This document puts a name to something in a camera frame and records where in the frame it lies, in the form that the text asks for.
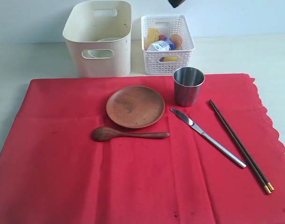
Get brown egg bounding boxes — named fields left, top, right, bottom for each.
left=170, top=34, right=183, bottom=49

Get red grilled sausage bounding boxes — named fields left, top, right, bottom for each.
left=159, top=35, right=166, bottom=40

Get yellow cheese wedge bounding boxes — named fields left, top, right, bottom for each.
left=145, top=28, right=159, bottom=50

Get blue white milk carton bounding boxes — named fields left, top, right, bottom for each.
left=147, top=38, right=176, bottom=51

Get yellow lemon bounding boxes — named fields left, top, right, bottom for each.
left=159, top=56, right=178, bottom=62

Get stainless steel cup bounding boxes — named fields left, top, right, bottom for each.
left=172, top=66, right=205, bottom=107

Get pale green ceramic bowl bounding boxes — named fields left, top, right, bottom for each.
left=87, top=37, right=120, bottom=58

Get round wooden plate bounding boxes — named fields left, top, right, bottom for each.
left=106, top=85, right=165, bottom=129

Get dark wooden spoon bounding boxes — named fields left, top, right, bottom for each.
left=92, top=126, right=170, bottom=142

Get white perforated plastic basket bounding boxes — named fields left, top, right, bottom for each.
left=141, top=15, right=195, bottom=75

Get cream plastic bin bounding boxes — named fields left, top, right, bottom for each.
left=63, top=0, right=132, bottom=77

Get stainless steel table knife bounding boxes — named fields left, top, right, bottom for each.
left=171, top=108, right=247, bottom=168

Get brown chopstick upper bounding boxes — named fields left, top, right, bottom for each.
left=209, top=99, right=275, bottom=191

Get brown chopstick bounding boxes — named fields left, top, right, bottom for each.
left=208, top=100, right=272, bottom=195
left=209, top=99, right=275, bottom=191

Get red tablecloth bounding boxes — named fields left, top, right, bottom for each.
left=0, top=74, right=285, bottom=224

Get brown chopstick lower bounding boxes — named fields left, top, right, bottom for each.
left=208, top=100, right=272, bottom=195

